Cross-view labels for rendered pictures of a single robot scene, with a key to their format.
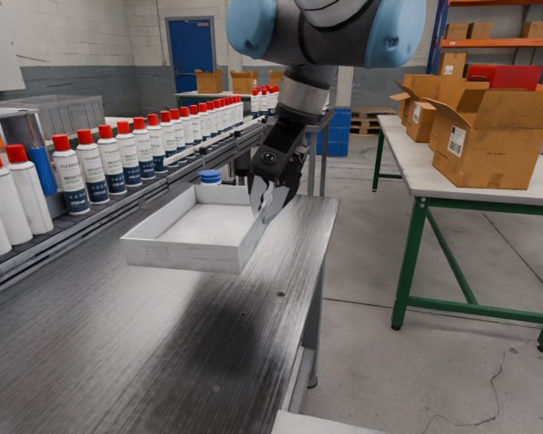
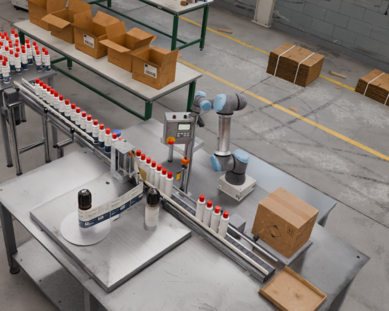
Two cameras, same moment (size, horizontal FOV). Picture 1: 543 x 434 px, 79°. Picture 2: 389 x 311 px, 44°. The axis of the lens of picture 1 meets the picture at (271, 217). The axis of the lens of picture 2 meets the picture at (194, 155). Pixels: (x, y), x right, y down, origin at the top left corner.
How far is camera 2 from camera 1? 3.50 m
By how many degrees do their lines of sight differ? 58
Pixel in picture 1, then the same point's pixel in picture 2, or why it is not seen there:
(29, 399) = (199, 182)
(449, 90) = (110, 30)
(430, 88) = (81, 18)
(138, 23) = not seen: outside the picture
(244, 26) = (207, 107)
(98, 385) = (201, 176)
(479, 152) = (162, 74)
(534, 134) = (174, 62)
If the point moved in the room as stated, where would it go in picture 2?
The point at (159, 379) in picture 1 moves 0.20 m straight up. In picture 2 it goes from (205, 170) to (208, 149)
